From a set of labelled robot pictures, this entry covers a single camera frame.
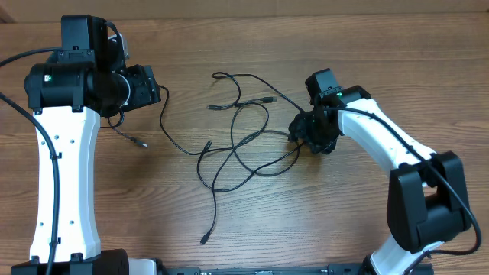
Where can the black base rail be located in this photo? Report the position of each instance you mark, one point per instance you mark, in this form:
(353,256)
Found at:
(263,271)

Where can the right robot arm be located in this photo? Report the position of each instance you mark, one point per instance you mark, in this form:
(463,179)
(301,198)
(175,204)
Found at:
(427,202)

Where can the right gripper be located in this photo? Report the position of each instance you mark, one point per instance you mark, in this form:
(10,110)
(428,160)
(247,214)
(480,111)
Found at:
(301,133)

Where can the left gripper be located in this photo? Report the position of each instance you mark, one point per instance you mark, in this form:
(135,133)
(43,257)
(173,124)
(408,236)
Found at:
(147,87)

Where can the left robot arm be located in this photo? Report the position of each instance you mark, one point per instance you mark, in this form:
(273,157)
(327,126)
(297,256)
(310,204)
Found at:
(83,81)

